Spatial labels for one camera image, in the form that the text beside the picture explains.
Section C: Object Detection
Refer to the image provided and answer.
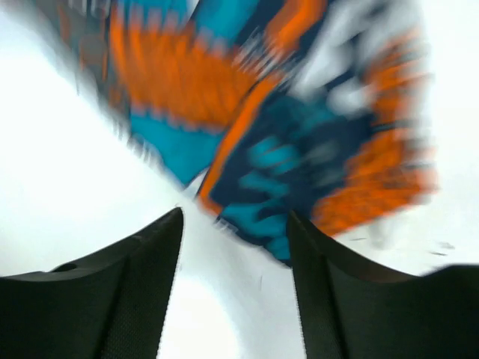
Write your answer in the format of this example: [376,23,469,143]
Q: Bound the colourful patterned shorts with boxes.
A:
[46,1,432,265]

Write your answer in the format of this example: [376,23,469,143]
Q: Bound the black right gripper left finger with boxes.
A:
[1,208,183,359]

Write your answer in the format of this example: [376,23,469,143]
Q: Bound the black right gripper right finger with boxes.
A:
[287,214,478,359]

